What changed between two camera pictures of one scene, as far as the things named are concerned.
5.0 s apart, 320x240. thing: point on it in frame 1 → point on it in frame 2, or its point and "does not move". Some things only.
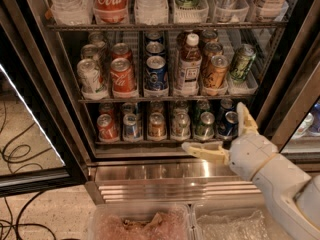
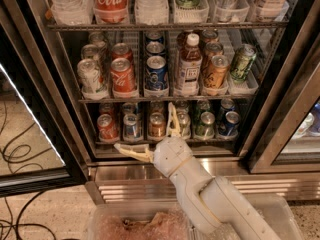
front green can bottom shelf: [206, 127] does not move
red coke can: [122, 76] does not move
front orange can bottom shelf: [156, 126] does not move
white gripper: [252, 156] → [170, 155]
